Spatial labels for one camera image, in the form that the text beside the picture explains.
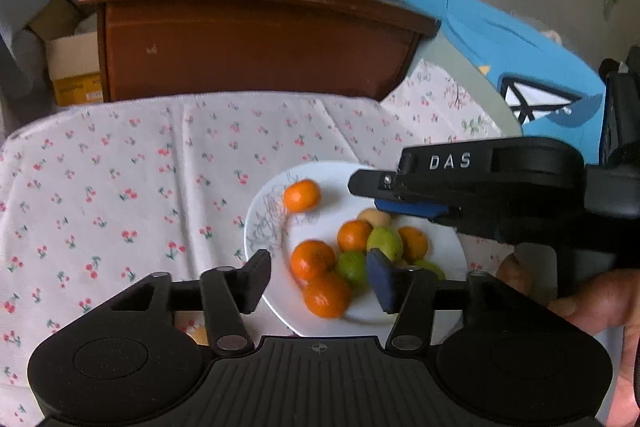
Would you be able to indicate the brown wooden cabinet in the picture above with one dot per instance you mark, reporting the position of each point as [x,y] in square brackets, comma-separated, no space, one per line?
[250,42]

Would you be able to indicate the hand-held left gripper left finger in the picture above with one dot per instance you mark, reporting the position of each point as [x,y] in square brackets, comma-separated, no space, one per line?
[257,279]

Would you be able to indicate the white cardboard box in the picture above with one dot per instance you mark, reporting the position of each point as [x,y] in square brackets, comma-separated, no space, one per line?
[75,54]

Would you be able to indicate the brown kiwi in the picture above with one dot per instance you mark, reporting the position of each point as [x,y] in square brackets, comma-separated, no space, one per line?
[376,218]

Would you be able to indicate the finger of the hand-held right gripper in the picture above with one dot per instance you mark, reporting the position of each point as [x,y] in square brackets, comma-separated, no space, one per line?
[410,208]
[370,184]

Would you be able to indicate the large orange mandarin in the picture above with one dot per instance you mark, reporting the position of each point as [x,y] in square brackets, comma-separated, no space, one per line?
[327,296]

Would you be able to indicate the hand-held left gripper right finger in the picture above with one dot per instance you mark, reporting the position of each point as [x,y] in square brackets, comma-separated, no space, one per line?
[381,282]

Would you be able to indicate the white oval plate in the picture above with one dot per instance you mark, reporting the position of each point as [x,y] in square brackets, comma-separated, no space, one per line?
[270,252]

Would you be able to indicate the green jujube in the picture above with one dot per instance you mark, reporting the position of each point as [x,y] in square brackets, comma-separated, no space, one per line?
[386,242]
[431,268]
[351,268]

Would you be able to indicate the person's right hand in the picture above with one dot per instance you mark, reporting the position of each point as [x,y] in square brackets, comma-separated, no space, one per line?
[600,302]

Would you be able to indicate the cherry print tablecloth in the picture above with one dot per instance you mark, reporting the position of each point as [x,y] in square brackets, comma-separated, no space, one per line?
[100,167]

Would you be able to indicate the yellow box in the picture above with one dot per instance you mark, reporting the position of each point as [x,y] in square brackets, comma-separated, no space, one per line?
[77,91]

